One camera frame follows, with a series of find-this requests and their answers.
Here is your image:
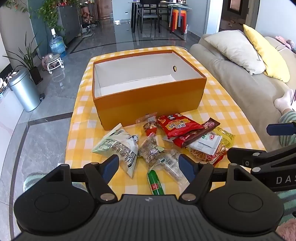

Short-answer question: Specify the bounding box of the pink item on sofa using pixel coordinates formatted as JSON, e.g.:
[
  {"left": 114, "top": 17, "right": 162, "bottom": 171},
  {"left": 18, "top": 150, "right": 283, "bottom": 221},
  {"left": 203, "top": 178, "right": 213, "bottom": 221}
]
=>
[{"left": 275, "top": 35, "right": 296, "bottom": 54}]

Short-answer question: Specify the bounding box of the dining table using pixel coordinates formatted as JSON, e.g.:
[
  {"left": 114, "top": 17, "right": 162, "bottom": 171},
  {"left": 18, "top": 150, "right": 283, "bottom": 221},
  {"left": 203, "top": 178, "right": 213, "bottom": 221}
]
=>
[{"left": 128, "top": 0, "right": 192, "bottom": 35}]

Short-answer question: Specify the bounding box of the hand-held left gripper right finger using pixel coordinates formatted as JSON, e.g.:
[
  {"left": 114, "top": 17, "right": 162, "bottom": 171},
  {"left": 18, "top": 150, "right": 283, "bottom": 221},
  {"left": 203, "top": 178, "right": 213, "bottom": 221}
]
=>
[{"left": 178, "top": 153, "right": 253, "bottom": 202}]

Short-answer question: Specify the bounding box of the large red snack packet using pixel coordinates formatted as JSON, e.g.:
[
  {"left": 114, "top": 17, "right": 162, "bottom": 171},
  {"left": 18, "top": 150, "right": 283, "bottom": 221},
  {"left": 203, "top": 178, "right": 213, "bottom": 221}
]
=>
[{"left": 157, "top": 113, "right": 204, "bottom": 140}]

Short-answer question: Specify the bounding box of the green fuzzy slipper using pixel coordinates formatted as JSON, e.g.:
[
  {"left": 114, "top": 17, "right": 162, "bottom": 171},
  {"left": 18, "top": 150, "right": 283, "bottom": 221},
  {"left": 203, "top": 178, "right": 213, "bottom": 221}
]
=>
[{"left": 23, "top": 172, "right": 48, "bottom": 193}]

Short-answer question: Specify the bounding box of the clear nut snack packet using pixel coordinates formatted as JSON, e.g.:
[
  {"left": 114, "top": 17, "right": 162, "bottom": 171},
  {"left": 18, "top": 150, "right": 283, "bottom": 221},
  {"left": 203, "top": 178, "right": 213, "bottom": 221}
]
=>
[{"left": 138, "top": 137, "right": 165, "bottom": 164}]

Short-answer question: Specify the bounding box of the orange plastic stool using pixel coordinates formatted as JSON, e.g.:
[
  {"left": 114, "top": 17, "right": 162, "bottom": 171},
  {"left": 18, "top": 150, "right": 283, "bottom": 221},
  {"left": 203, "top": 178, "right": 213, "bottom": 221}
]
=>
[{"left": 179, "top": 10, "right": 188, "bottom": 33}]

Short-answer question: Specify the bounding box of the green sausage stick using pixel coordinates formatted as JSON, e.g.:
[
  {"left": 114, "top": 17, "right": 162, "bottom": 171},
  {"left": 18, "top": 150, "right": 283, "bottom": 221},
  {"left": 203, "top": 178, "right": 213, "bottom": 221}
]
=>
[{"left": 147, "top": 170, "right": 166, "bottom": 195}]

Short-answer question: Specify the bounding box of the small rolling stool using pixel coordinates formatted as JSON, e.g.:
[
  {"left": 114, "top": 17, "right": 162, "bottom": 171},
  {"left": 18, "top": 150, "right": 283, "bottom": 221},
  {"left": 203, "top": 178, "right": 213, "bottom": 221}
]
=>
[{"left": 42, "top": 53, "right": 65, "bottom": 75}]

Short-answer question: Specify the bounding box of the yellow pillow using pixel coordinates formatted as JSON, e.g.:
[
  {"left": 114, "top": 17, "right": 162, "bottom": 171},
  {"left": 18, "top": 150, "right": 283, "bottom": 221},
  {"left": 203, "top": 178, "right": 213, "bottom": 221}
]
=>
[{"left": 243, "top": 24, "right": 290, "bottom": 83}]

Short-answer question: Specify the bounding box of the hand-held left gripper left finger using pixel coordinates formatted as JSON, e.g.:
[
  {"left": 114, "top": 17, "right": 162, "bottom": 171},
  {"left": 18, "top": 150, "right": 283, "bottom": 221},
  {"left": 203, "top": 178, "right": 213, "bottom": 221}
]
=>
[{"left": 46, "top": 154, "right": 120, "bottom": 202}]

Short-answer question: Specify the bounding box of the brown chocolate bar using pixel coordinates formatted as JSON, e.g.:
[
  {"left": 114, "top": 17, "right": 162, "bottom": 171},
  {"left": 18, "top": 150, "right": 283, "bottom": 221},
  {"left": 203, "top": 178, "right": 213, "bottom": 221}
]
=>
[{"left": 202, "top": 118, "right": 221, "bottom": 131}]

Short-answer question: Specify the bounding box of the grey metal trash can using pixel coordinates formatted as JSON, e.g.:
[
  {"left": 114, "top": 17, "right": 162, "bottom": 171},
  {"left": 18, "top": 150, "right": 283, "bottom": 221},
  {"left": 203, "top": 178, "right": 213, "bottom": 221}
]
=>
[{"left": 8, "top": 68, "right": 45, "bottom": 112}]

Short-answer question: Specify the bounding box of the dark red snack packet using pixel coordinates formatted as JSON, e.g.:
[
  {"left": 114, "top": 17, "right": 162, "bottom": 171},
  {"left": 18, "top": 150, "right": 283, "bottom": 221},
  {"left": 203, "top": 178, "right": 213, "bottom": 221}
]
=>
[{"left": 172, "top": 128, "right": 210, "bottom": 149}]

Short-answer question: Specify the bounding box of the person's white-socked foot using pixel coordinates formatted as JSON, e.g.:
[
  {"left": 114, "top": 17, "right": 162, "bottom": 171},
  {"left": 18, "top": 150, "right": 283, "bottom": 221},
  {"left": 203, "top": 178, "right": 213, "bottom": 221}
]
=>
[{"left": 274, "top": 89, "right": 295, "bottom": 114}]

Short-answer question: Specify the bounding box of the orange cardboard box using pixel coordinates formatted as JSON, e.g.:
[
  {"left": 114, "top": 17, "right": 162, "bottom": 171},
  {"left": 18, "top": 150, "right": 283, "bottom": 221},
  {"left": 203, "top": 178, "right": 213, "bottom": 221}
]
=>
[{"left": 92, "top": 49, "right": 207, "bottom": 131}]

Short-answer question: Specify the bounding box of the long-leaf potted plant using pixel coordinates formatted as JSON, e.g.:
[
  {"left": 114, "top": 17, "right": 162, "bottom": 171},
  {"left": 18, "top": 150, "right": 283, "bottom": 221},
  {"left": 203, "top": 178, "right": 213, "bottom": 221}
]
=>
[{"left": 2, "top": 32, "right": 44, "bottom": 85}]

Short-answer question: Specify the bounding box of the clear pale snack packet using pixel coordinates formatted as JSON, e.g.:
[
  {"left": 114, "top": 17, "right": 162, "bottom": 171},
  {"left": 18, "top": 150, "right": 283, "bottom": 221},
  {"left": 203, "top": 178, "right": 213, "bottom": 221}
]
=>
[{"left": 148, "top": 149, "right": 189, "bottom": 186}]

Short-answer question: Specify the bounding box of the small clear red snack packet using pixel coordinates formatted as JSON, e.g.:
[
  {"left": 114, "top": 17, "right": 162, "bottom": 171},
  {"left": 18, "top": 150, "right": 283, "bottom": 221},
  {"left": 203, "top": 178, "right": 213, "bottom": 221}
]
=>
[{"left": 136, "top": 114, "right": 159, "bottom": 138}]

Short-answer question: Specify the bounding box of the trailing vine plant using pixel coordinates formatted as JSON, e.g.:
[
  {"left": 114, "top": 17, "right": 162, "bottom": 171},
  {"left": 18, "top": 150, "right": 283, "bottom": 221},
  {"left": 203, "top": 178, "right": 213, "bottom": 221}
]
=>
[{"left": 37, "top": 0, "right": 67, "bottom": 33}]

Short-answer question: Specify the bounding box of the blue water jug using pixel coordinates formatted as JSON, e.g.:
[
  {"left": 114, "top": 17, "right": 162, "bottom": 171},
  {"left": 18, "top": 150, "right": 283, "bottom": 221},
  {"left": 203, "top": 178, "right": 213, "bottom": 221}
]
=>
[{"left": 50, "top": 28, "right": 67, "bottom": 57}]

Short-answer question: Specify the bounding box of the orange cracker snack bag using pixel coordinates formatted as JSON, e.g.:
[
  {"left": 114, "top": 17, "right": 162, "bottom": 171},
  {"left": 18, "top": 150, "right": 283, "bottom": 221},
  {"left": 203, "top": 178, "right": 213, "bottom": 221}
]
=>
[{"left": 188, "top": 127, "right": 236, "bottom": 165}]

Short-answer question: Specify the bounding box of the grey cabinet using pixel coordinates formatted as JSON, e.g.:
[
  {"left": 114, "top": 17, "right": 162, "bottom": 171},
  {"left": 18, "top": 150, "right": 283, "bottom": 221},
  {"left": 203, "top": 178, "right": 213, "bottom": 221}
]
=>
[{"left": 57, "top": 5, "right": 81, "bottom": 44}]

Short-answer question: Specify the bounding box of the red plastic stool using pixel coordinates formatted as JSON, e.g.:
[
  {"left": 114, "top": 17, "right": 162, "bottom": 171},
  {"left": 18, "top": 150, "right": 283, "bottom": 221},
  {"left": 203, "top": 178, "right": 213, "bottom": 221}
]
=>
[{"left": 170, "top": 9, "right": 181, "bottom": 32}]

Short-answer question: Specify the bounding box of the beige pillow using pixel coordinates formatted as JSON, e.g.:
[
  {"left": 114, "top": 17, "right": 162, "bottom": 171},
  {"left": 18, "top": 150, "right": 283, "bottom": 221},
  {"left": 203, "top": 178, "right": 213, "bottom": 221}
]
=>
[{"left": 205, "top": 30, "right": 266, "bottom": 75}]

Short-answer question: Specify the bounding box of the beige sofa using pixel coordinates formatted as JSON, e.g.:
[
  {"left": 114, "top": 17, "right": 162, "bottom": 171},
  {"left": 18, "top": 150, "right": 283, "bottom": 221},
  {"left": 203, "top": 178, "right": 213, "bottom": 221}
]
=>
[{"left": 189, "top": 34, "right": 296, "bottom": 146}]

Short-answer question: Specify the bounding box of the yellow checkered tablecloth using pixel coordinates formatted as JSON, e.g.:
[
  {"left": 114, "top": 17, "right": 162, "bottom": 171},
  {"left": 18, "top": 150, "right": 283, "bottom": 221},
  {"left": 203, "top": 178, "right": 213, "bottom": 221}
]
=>
[{"left": 65, "top": 46, "right": 266, "bottom": 195}]

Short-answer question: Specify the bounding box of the white packet with green label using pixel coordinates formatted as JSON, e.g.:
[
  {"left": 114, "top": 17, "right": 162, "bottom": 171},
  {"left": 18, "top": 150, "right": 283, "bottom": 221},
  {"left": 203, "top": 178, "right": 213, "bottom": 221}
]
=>
[{"left": 186, "top": 132, "right": 223, "bottom": 156}]

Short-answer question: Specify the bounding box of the black dining chair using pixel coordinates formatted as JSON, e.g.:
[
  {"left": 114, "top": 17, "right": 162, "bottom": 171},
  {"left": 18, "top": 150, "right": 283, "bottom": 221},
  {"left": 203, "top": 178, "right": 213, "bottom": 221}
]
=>
[{"left": 136, "top": 0, "right": 162, "bottom": 35}]

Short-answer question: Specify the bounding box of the white green snack packet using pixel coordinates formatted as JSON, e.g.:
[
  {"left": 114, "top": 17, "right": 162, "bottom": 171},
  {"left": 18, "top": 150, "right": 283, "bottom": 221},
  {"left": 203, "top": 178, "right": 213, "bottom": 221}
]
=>
[{"left": 91, "top": 123, "right": 139, "bottom": 179}]

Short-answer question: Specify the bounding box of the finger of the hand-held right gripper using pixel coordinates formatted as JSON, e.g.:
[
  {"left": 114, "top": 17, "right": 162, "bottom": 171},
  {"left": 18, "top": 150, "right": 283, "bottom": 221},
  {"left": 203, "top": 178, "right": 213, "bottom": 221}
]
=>
[
  {"left": 266, "top": 122, "right": 296, "bottom": 136},
  {"left": 227, "top": 145, "right": 296, "bottom": 172}
]

